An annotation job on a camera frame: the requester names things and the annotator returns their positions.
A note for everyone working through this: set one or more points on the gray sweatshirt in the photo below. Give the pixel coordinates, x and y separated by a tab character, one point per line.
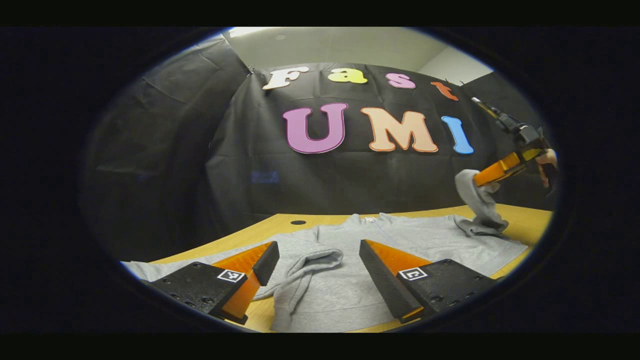
330	295

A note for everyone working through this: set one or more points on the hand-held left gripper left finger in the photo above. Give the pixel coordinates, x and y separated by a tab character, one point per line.
266	264

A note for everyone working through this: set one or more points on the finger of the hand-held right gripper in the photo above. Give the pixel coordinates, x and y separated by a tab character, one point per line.
500	171

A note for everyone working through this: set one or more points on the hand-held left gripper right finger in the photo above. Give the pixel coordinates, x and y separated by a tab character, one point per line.
380	281

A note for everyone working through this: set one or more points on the black backdrop cloth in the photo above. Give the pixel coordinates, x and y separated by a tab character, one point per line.
350	185

